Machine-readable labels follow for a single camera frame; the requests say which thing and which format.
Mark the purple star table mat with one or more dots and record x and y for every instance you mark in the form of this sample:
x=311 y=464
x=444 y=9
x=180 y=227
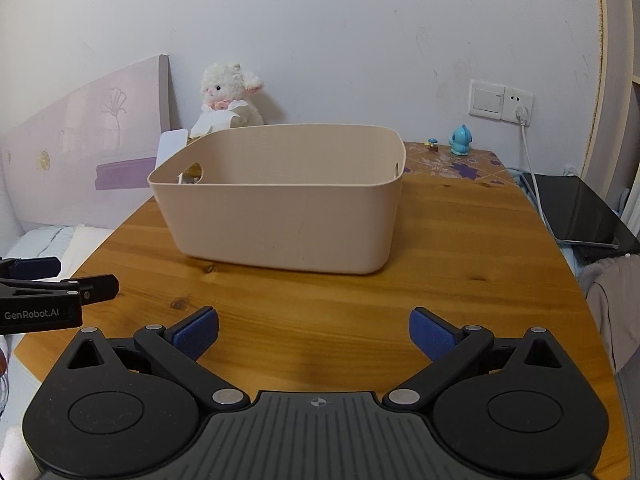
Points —
x=478 y=166

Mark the person left hand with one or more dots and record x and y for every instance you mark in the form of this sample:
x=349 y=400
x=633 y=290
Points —
x=16 y=462

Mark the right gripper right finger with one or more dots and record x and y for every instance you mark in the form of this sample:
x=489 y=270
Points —
x=455 y=354

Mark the grey clothing pile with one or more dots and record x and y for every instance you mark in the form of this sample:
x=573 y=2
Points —
x=611 y=288

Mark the pink purple headboard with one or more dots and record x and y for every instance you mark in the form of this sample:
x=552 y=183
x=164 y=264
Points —
x=86 y=158

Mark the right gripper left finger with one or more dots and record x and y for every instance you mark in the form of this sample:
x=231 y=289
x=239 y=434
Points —
x=174 y=352

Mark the blue penguin figurine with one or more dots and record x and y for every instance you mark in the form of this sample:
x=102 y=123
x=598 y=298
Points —
x=460 y=141

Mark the black laptop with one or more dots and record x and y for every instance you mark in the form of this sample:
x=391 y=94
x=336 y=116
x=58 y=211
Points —
x=578 y=219

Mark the white wall switch socket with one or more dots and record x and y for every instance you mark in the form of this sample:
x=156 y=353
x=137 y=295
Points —
x=499 y=102

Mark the white phone stand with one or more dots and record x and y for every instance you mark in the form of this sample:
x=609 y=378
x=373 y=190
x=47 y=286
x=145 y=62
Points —
x=171 y=142

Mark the white plush lamb toy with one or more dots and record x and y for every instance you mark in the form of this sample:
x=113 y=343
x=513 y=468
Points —
x=226 y=91

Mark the white pillow bedding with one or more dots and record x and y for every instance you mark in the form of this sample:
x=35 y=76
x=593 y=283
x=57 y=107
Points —
x=72 y=245

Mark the beige plastic storage bin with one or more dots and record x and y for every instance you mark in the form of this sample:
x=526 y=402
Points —
x=318 y=198

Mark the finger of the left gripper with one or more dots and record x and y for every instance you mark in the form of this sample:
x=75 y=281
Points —
x=29 y=268
x=91 y=289

